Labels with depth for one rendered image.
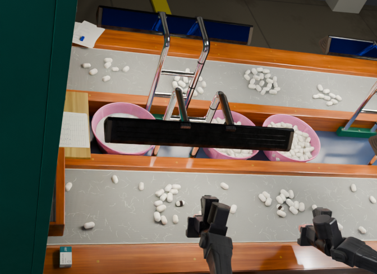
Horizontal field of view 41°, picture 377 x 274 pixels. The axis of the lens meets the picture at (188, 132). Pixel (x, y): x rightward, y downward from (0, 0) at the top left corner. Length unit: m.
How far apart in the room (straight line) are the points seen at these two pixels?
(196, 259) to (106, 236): 0.30
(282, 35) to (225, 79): 1.97
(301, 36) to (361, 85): 1.69
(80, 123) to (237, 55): 0.93
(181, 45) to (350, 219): 1.09
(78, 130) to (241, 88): 0.83
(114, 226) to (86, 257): 0.16
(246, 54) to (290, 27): 1.93
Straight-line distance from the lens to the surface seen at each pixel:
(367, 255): 1.62
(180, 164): 1.89
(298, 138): 2.26
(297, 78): 2.57
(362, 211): 2.15
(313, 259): 1.86
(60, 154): 1.70
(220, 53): 2.46
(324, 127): 2.45
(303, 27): 4.50
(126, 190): 1.80
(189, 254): 1.69
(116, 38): 2.35
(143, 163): 1.85
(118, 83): 2.16
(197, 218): 1.53
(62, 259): 1.58
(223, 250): 1.37
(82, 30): 2.35
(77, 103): 1.98
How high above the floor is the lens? 2.18
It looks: 45 degrees down
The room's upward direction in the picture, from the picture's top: 22 degrees clockwise
